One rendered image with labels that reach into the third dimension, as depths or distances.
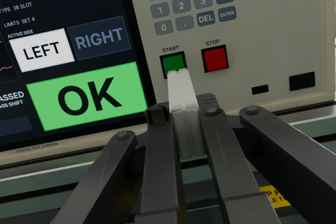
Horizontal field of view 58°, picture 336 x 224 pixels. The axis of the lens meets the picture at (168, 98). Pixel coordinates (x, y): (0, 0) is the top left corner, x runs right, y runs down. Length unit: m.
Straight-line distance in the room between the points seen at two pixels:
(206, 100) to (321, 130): 0.16
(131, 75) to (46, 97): 0.08
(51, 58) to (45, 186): 0.12
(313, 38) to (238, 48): 0.07
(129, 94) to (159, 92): 0.03
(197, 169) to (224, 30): 0.13
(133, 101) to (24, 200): 0.14
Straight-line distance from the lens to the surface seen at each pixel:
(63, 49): 0.29
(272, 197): 0.29
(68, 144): 0.33
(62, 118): 0.31
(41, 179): 0.32
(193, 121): 0.16
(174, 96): 0.17
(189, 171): 0.30
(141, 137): 0.15
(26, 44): 0.30
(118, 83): 0.29
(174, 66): 0.28
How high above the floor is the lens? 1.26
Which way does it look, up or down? 22 degrees down
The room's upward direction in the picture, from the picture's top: 13 degrees counter-clockwise
